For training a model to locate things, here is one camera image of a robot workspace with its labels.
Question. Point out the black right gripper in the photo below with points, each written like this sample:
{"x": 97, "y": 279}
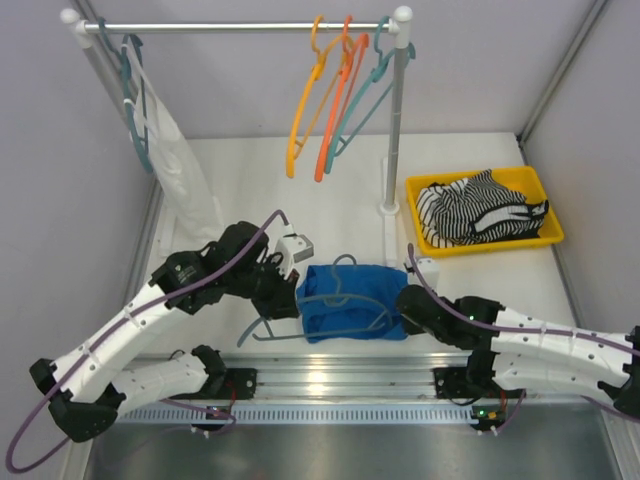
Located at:
{"x": 411, "y": 326}

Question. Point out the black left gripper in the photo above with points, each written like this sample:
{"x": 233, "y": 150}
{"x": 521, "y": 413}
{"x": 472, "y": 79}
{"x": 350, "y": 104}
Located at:
{"x": 282, "y": 296}

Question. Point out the blue tank top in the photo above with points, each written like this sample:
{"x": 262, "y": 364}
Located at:
{"x": 360, "y": 290}

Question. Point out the slate blue hanger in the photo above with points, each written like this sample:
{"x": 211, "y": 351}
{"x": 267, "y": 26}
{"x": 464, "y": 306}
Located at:
{"x": 325, "y": 310}

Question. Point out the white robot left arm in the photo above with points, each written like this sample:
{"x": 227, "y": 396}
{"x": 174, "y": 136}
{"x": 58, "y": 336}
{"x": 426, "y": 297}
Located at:
{"x": 91, "y": 387}

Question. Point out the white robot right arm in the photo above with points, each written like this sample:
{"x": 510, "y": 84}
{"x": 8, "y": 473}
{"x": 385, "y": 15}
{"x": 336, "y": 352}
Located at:
{"x": 514, "y": 351}

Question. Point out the yellow hanger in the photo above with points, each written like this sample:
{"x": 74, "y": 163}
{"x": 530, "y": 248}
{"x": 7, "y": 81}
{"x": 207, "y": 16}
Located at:
{"x": 296, "y": 143}

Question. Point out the orange hanger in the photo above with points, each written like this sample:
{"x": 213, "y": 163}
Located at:
{"x": 353, "y": 51}

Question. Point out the white hanging garment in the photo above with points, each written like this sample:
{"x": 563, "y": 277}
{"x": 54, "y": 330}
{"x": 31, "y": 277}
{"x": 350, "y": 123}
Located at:
{"x": 163, "y": 150}

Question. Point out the black white striped garment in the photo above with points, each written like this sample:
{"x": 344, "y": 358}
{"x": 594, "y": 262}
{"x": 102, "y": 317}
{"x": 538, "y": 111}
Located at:
{"x": 477, "y": 210}

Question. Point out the yellow plastic tray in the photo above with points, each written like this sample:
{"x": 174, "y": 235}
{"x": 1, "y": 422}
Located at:
{"x": 523, "y": 179}

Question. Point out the white clothes rack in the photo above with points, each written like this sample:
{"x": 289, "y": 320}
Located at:
{"x": 113, "y": 69}

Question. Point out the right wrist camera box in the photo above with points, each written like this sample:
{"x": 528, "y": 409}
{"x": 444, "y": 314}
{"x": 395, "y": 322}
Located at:
{"x": 427, "y": 267}

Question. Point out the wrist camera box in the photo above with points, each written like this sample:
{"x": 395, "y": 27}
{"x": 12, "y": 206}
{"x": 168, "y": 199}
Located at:
{"x": 427, "y": 267}
{"x": 294, "y": 248}

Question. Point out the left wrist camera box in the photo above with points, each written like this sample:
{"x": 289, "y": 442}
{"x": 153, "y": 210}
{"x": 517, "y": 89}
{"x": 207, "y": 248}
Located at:
{"x": 294, "y": 248}

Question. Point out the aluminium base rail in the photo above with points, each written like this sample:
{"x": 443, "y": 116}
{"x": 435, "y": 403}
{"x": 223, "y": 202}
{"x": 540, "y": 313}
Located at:
{"x": 410, "y": 377}

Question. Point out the slotted grey cable duct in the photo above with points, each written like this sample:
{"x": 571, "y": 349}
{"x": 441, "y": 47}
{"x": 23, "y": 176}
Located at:
{"x": 316, "y": 414}

